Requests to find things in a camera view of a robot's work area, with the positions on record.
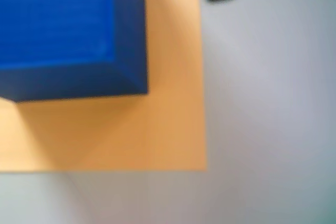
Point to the large blue cube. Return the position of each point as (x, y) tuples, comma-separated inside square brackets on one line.
[(65, 24)]

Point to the orange paper square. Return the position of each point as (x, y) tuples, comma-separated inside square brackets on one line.
[(157, 129)]

